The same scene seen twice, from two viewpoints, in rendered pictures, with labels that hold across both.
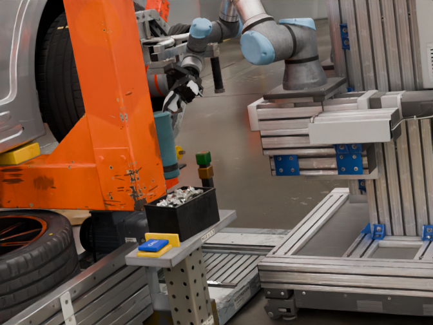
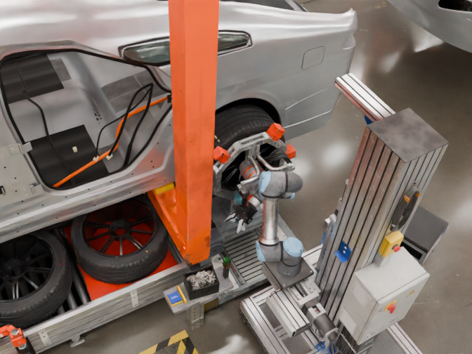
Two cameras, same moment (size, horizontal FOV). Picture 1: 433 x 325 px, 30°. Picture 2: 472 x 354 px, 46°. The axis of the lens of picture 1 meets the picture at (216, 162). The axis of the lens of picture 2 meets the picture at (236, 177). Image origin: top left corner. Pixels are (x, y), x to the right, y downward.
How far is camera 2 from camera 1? 2.64 m
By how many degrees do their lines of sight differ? 41
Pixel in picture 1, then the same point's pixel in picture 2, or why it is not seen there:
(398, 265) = not seen: outside the picture
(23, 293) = (121, 275)
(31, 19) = not seen: hidden behind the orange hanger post
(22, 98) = (168, 168)
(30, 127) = (169, 179)
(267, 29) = (266, 251)
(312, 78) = (287, 272)
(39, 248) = (133, 263)
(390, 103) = (310, 315)
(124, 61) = (194, 219)
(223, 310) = (223, 299)
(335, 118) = (279, 304)
